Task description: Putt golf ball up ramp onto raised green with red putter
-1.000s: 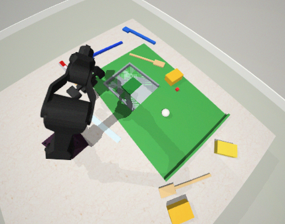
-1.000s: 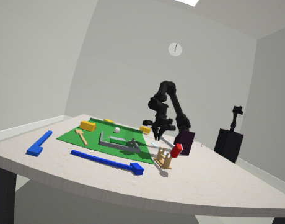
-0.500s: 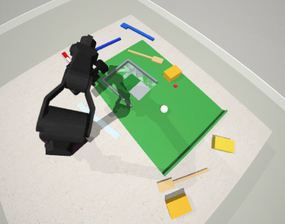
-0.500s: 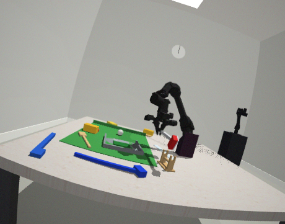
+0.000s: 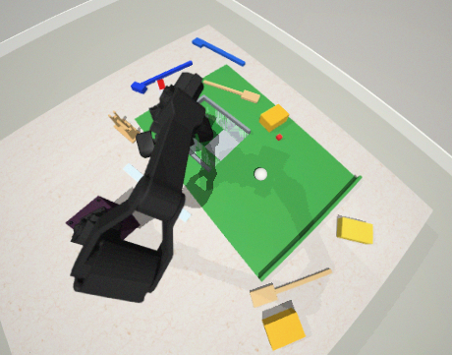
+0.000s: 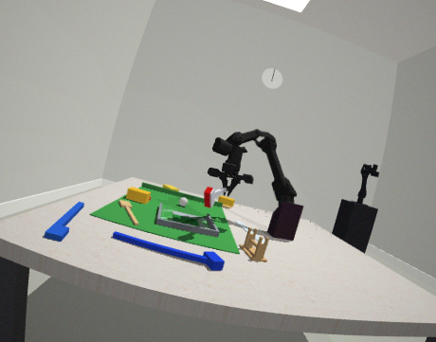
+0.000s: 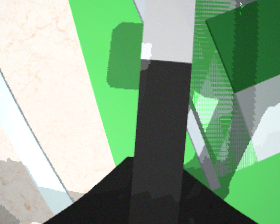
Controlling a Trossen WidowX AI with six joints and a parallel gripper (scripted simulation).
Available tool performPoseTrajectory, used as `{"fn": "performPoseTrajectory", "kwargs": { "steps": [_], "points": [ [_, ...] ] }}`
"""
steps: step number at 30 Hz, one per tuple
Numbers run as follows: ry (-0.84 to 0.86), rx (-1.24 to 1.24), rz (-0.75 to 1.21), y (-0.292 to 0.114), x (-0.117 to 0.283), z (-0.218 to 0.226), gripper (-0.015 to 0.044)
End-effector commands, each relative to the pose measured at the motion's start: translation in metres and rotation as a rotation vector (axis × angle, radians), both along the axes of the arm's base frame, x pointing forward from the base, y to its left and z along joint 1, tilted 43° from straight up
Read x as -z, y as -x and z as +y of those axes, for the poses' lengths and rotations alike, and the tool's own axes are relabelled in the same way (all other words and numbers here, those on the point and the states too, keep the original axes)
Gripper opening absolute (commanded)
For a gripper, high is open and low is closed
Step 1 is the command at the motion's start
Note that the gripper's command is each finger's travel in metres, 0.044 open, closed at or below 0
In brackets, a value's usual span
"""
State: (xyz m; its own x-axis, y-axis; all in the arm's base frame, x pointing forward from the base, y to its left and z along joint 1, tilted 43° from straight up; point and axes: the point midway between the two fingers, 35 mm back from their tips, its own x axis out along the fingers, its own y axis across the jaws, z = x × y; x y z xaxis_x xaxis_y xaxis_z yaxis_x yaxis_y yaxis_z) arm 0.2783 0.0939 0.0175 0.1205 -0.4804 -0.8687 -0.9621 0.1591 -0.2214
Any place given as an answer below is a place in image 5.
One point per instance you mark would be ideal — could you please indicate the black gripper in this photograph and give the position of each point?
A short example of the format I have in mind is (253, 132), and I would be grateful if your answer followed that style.
(146, 142)

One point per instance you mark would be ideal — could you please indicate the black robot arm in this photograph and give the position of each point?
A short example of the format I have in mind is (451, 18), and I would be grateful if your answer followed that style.
(110, 267)

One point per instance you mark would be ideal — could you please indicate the white golf ball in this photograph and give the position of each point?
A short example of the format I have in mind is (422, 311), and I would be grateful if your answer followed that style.
(260, 174)

